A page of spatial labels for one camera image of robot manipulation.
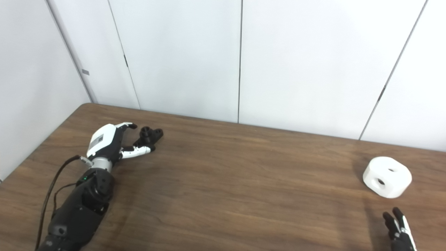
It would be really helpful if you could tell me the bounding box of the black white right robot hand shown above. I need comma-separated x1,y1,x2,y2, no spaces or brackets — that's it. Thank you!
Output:
382,207,417,251

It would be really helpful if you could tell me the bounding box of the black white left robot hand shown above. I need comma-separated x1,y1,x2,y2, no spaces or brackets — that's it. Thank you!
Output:
86,122,156,168

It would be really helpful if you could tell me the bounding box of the black flanged holder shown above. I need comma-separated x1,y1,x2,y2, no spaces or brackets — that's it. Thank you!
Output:
133,126,164,149

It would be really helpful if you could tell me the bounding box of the round white piece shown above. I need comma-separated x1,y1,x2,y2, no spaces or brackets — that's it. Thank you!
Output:
362,157,413,199

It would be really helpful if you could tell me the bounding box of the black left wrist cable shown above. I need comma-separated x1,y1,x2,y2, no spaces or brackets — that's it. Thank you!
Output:
35,155,94,250

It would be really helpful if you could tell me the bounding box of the thin black left arm wire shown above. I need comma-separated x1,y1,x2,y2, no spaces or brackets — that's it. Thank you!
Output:
52,182,77,218

